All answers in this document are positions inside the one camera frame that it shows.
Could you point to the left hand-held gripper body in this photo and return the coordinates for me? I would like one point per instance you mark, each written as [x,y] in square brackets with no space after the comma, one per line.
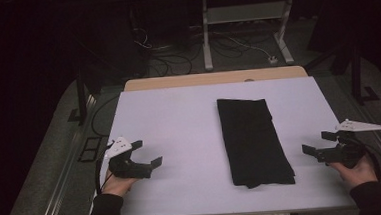
[128,169]

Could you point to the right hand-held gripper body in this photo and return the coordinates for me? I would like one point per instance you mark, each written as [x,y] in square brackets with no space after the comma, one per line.
[346,153]

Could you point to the black tank top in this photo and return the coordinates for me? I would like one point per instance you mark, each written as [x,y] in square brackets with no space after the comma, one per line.
[252,143]

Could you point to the person's left hand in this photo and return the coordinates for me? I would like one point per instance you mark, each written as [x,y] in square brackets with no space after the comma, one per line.
[116,186]

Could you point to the person's right hand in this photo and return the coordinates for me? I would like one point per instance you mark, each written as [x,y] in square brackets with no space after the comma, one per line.
[361,177]

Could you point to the white board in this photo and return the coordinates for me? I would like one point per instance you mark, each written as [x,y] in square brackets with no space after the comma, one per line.
[179,121]

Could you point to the black metal stand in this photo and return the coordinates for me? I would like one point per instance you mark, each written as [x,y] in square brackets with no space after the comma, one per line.
[81,94]
[356,77]

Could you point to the white plug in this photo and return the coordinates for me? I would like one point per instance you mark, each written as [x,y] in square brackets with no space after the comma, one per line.
[272,60]

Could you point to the grey metal stand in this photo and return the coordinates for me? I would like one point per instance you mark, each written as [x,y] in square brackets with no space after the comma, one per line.
[206,36]

